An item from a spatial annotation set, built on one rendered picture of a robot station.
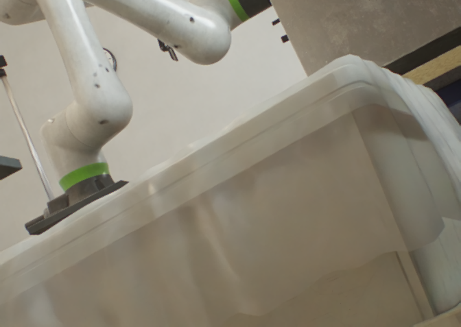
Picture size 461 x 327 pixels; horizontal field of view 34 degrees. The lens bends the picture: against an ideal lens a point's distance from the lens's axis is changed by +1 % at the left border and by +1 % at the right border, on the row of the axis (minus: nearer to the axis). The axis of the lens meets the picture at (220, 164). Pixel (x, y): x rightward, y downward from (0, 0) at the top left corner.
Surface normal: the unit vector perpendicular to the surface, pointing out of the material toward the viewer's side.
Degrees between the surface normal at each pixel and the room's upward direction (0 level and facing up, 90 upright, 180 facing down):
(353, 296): 96
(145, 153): 90
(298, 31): 90
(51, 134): 88
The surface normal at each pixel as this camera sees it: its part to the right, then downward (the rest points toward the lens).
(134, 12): -0.07, 0.56
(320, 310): -0.40, 0.09
